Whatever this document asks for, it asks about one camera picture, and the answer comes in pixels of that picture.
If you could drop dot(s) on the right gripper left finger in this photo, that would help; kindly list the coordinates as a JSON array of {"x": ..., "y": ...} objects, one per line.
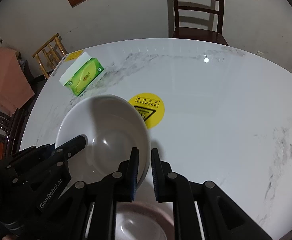
[{"x": 128, "y": 180}]

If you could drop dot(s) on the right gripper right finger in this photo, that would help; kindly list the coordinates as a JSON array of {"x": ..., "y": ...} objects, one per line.
[{"x": 164, "y": 187}]

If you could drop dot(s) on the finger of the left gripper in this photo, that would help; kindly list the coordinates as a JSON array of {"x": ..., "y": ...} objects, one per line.
[{"x": 67, "y": 150}]

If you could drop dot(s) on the pink bowl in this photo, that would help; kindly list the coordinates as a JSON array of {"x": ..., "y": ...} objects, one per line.
[{"x": 153, "y": 212}]

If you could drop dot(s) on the white bowl blue base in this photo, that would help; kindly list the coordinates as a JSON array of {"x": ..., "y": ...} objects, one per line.
[{"x": 132, "y": 225}]

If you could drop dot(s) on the white bowl orange base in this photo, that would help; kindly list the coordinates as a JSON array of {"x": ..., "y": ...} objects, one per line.
[{"x": 111, "y": 127}]

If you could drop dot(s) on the dark wooden bench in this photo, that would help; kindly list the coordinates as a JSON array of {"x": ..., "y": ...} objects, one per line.
[{"x": 11, "y": 129}]

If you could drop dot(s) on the yellow hot warning sticker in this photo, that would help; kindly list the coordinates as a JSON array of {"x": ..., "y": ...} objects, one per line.
[{"x": 150, "y": 107}]

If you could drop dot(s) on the green tissue box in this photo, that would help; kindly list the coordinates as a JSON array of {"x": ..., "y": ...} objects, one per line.
[{"x": 81, "y": 73}]

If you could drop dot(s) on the pink cloth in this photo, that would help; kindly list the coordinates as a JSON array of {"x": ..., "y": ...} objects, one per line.
[{"x": 15, "y": 90}]

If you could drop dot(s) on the yellow corner label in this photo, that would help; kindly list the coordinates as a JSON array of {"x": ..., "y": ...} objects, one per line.
[{"x": 72, "y": 56}]

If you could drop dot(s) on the bamboo chair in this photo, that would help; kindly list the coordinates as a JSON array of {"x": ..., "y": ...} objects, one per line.
[{"x": 50, "y": 54}]

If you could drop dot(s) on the dark wooden chair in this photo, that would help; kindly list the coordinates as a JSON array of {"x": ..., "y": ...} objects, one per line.
[{"x": 199, "y": 20}]

